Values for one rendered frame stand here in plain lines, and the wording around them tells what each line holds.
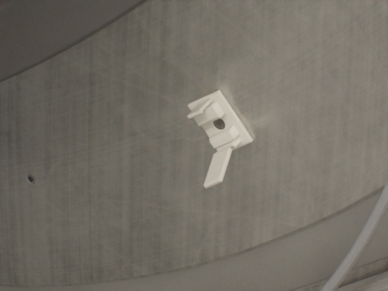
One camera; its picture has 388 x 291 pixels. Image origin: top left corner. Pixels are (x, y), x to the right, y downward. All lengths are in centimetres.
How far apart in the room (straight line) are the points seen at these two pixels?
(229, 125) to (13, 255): 14
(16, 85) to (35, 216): 6
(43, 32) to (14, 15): 1
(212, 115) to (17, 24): 8
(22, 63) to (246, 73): 8
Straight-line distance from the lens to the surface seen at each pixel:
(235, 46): 93
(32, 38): 91
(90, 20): 89
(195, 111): 94
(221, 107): 94
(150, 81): 96
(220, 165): 94
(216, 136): 95
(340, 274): 92
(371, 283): 95
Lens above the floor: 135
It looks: 36 degrees down
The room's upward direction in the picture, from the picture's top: 2 degrees clockwise
